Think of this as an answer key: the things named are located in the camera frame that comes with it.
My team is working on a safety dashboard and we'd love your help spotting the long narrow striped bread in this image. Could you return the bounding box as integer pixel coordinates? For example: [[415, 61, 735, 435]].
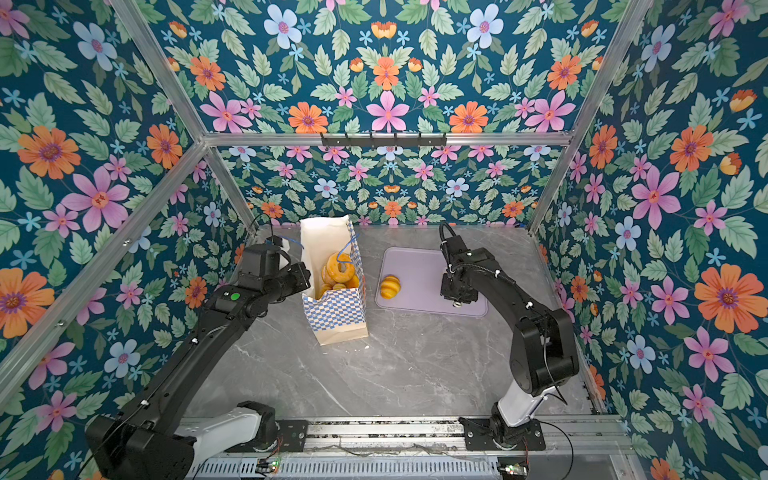
[[317, 283, 333, 300]]

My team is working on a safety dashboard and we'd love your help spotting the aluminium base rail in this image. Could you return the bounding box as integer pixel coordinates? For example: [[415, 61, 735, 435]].
[[140, 415, 637, 460]]

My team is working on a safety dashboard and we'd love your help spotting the white perforated cable duct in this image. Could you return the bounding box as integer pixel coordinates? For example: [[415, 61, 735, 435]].
[[187, 456, 501, 479]]

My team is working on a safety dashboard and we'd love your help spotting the lavender plastic tray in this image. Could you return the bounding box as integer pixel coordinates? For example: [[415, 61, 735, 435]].
[[374, 247, 489, 318]]

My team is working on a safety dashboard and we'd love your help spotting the oval golden bread bun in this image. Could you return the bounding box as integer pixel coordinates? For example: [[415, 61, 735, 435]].
[[321, 265, 336, 286]]

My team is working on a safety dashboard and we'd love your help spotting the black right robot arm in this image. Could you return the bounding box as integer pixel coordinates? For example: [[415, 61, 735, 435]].
[[439, 222, 580, 445]]

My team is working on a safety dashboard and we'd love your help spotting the black hook rail bracket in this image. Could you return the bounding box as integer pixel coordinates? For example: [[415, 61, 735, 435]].
[[320, 133, 448, 148]]

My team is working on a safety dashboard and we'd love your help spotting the yellow orange mango bread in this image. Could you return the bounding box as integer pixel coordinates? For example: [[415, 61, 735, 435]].
[[346, 275, 360, 289]]

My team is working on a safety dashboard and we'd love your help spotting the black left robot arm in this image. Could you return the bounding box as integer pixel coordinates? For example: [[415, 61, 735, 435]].
[[85, 235, 310, 479]]

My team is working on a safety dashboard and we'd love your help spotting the small round striped bun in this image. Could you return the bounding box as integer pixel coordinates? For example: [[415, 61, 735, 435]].
[[379, 275, 402, 300]]

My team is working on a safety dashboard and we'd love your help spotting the checkered paper bread bag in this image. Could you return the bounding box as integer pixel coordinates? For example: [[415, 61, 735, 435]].
[[298, 216, 369, 346]]

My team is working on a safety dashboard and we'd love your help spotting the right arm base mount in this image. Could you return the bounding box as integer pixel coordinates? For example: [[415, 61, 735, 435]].
[[458, 403, 546, 452]]

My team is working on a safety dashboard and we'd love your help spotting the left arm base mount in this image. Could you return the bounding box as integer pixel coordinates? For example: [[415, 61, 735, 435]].
[[227, 401, 309, 454]]

